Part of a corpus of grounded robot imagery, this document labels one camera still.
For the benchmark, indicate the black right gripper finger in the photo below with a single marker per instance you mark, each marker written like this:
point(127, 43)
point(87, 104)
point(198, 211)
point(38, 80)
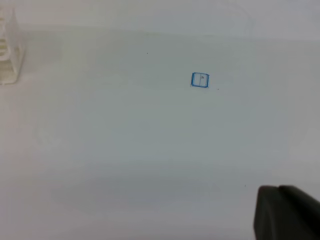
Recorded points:
point(286, 213)

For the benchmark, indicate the white test tube rack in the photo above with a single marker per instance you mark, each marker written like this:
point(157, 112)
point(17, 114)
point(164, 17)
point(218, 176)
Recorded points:
point(12, 46)

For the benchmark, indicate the blue square table marking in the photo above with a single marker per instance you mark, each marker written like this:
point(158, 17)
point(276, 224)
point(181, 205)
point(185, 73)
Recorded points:
point(200, 80)

